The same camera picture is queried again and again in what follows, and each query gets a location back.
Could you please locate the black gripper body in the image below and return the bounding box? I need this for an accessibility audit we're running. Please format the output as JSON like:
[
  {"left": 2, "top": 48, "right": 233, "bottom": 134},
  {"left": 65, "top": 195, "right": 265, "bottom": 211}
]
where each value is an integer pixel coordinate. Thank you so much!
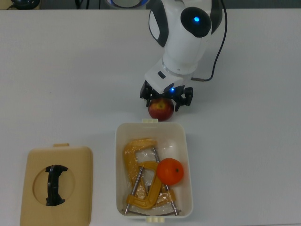
[{"left": 150, "top": 86, "right": 187, "bottom": 101}]

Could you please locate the red yellow toy apple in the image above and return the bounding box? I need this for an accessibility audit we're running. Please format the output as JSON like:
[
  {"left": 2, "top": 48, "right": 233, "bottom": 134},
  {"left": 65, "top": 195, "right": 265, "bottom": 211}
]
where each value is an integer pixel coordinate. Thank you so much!
[{"left": 148, "top": 98, "right": 175, "bottom": 122}]

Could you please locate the orange toy tangerine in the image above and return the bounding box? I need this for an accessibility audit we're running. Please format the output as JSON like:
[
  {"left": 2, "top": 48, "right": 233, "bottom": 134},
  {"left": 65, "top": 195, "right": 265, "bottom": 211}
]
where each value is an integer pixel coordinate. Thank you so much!
[{"left": 157, "top": 158, "right": 184, "bottom": 186}]

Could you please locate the cream plastic container box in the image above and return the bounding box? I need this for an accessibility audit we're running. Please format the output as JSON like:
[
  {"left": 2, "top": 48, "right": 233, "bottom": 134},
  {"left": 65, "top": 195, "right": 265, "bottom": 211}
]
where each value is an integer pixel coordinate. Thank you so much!
[{"left": 115, "top": 118, "right": 194, "bottom": 224}]

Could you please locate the tan plastic container lid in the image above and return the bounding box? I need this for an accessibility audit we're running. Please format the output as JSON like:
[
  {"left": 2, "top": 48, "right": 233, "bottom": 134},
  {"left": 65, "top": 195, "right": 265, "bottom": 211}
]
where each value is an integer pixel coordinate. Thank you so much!
[{"left": 19, "top": 143, "right": 94, "bottom": 226}]

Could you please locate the large orange C-clamp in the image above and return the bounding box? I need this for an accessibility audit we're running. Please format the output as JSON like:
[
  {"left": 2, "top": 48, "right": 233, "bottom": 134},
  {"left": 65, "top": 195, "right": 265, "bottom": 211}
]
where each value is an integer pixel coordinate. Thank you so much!
[{"left": 122, "top": 138, "right": 183, "bottom": 216}]

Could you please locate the round white blue-ringed device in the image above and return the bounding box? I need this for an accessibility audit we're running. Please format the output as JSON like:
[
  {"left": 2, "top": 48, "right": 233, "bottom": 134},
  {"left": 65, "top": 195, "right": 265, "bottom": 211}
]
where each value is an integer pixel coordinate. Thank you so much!
[{"left": 105, "top": 0, "right": 151, "bottom": 9}]

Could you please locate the small orange C-clamp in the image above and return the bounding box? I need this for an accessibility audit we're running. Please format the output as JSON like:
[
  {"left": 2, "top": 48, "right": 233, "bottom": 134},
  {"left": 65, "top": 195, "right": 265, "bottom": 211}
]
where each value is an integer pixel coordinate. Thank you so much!
[{"left": 121, "top": 161, "right": 164, "bottom": 215}]

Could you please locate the dark round background object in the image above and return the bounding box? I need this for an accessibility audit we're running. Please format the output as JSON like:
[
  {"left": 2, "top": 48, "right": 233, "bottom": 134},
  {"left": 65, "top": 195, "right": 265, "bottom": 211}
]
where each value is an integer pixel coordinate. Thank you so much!
[{"left": 6, "top": 0, "right": 41, "bottom": 10}]

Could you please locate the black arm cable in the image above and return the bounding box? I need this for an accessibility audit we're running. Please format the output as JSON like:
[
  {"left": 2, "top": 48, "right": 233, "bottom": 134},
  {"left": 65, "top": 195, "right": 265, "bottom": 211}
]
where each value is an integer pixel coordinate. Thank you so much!
[{"left": 190, "top": 0, "right": 229, "bottom": 82}]

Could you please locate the black background cable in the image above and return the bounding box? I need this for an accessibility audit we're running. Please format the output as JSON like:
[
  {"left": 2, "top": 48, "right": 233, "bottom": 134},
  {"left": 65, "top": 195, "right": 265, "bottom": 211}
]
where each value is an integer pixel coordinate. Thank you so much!
[{"left": 74, "top": 0, "right": 91, "bottom": 9}]

